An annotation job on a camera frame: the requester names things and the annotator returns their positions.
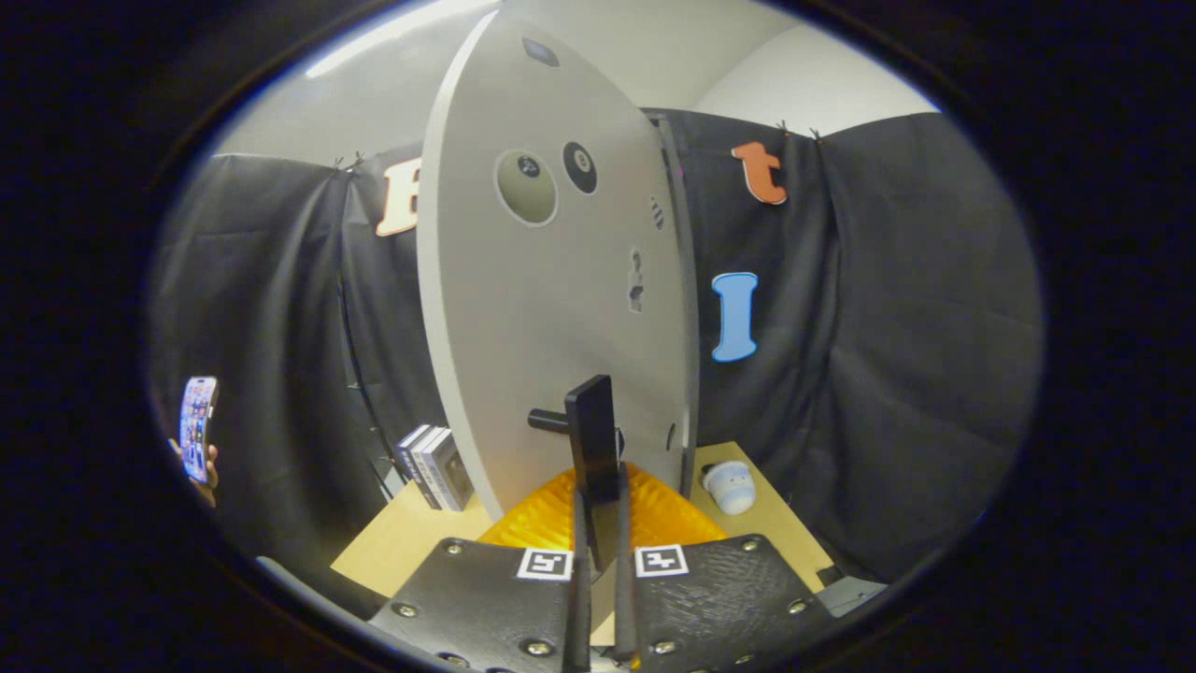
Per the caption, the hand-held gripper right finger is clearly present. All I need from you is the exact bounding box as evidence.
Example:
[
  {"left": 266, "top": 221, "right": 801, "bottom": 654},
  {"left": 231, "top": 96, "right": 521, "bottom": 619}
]
[{"left": 612, "top": 463, "right": 835, "bottom": 669}]

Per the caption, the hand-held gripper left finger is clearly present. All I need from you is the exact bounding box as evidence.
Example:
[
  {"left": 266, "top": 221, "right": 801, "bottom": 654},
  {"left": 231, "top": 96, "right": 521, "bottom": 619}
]
[{"left": 366, "top": 465, "right": 593, "bottom": 673}]

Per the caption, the small white and blue toy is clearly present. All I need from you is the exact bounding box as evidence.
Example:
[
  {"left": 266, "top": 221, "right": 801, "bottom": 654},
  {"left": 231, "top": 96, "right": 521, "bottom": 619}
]
[{"left": 701, "top": 460, "right": 758, "bottom": 516}]

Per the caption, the smartphone with lit screen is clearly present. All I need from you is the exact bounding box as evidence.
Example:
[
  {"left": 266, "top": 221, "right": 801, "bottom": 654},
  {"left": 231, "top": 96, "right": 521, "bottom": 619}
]
[{"left": 179, "top": 376, "right": 220, "bottom": 484}]

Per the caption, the grey and white box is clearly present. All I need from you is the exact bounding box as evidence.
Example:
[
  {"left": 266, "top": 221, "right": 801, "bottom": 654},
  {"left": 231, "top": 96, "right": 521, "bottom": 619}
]
[
  {"left": 416, "top": 427, "right": 475, "bottom": 512},
  {"left": 394, "top": 425, "right": 440, "bottom": 510}
]

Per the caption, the grey flat device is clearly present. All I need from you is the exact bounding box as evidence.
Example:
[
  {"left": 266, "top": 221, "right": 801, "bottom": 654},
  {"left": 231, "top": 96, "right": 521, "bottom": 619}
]
[{"left": 818, "top": 577, "right": 889, "bottom": 618}]

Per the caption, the black backdrop cloth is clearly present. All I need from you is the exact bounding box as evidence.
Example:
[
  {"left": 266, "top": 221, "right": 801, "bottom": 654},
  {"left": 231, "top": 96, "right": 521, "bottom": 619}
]
[{"left": 149, "top": 107, "right": 1046, "bottom": 599}]

